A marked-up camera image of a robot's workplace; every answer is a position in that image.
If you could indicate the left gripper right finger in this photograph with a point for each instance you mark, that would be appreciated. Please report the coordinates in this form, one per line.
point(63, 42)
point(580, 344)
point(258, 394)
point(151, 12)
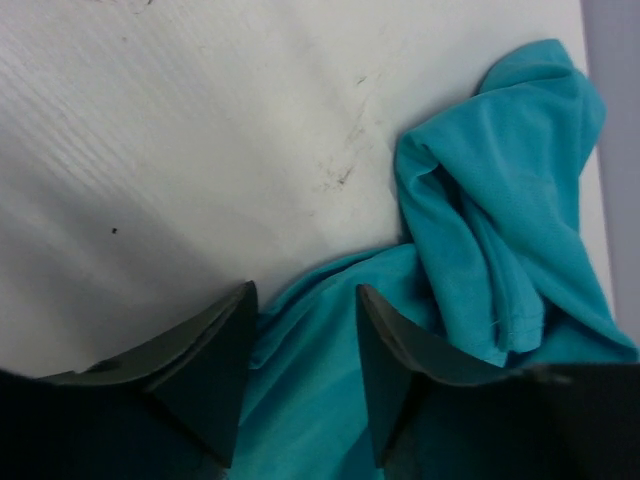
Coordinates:
point(435, 412)

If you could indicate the teal t shirt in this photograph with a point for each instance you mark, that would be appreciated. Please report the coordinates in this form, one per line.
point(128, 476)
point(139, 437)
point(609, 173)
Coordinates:
point(495, 265)

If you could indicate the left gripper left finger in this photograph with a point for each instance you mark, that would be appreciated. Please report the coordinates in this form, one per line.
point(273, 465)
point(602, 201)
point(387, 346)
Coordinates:
point(166, 409)

